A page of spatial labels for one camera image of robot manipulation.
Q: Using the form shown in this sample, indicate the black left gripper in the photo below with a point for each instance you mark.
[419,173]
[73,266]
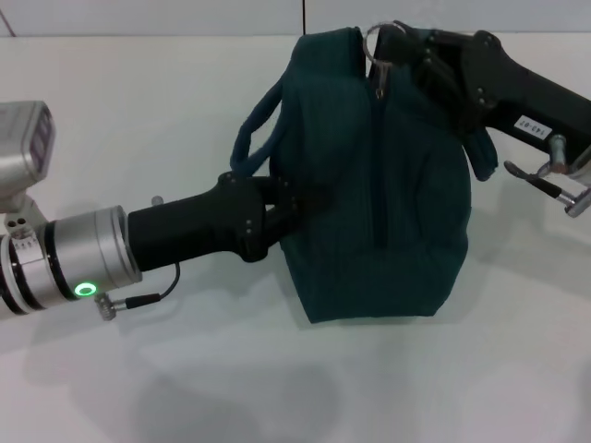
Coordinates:
[198,226]

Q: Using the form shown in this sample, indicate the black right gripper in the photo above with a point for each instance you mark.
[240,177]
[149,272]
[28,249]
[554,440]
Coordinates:
[508,92]

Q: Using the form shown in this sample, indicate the dark teal insulated lunch bag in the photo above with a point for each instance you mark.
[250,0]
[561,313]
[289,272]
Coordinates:
[378,194]

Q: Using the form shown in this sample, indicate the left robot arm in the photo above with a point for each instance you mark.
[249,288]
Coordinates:
[55,263]

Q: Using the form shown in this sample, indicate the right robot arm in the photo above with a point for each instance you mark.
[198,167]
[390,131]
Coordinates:
[582,168]

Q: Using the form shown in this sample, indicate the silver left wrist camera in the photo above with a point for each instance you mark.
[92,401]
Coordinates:
[23,143]

